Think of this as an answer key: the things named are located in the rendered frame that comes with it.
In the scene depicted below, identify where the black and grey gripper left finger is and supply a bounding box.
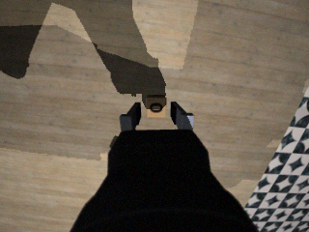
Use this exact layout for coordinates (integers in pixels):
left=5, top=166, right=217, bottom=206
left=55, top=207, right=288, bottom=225
left=120, top=102, right=141, bottom=132

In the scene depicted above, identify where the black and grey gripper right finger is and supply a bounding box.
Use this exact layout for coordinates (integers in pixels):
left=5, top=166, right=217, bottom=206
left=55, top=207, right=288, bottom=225
left=170, top=101, right=194, bottom=131

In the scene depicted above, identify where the tan calendar cube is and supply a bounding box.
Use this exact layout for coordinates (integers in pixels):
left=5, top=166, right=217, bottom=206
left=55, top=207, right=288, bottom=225
left=146, top=95, right=167, bottom=117

